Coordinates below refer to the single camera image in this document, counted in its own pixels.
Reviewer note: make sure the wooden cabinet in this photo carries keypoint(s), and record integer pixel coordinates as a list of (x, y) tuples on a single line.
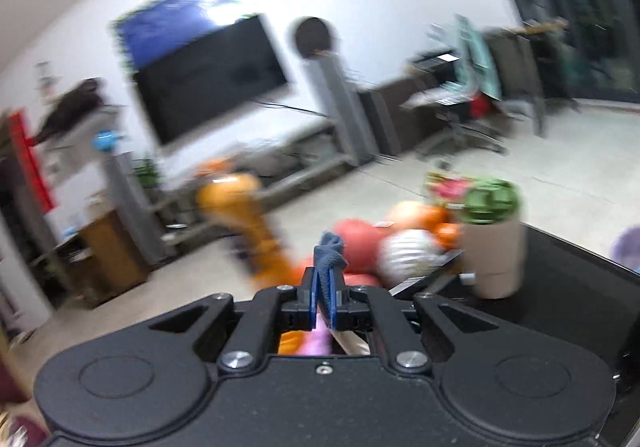
[(112, 257)]

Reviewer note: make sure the beige cup with green lid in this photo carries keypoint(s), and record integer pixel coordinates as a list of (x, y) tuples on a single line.
[(495, 252)]

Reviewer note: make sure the orange giraffe toy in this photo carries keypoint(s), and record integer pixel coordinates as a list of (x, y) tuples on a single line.
[(240, 212)]

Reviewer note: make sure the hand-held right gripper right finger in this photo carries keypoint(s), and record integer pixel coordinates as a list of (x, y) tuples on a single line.
[(336, 314)]

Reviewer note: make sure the small orange fruit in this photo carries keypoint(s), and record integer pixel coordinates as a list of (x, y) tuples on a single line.
[(447, 234)]

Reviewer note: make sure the grey standing pillar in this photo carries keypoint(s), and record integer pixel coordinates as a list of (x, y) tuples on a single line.
[(340, 112), (132, 212)]

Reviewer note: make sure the round black fan head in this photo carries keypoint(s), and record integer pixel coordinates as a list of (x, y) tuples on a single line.
[(313, 37)]

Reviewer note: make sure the lilac round object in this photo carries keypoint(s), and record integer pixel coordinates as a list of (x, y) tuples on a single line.
[(627, 249)]

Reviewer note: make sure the dark bag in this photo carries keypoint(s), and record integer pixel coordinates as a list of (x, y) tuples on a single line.
[(70, 109)]

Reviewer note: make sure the metal rack cart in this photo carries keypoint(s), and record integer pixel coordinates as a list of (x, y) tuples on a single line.
[(460, 82)]

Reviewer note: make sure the low television bench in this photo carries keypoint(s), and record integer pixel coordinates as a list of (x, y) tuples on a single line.
[(280, 162)]

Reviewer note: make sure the blue wall poster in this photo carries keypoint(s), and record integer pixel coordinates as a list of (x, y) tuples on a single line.
[(160, 22)]

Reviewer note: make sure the pink dragon fruit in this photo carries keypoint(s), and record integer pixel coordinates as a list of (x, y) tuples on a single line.
[(447, 191)]

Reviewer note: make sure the red apple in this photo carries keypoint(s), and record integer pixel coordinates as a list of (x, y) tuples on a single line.
[(357, 242)]

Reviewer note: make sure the black flat television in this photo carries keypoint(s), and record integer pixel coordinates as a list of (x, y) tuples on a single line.
[(210, 82)]

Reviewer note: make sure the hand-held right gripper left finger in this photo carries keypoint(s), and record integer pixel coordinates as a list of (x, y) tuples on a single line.
[(312, 299)]

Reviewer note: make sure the cream shirt with navy collar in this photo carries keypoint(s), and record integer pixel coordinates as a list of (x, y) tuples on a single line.
[(328, 262)]

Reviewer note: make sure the pale peach apple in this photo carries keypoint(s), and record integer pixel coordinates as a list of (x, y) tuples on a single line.
[(404, 214)]

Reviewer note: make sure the red wall banner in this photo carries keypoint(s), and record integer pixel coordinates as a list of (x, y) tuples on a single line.
[(32, 162)]

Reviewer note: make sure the dark glass door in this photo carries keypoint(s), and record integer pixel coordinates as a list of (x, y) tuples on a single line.
[(580, 2)]

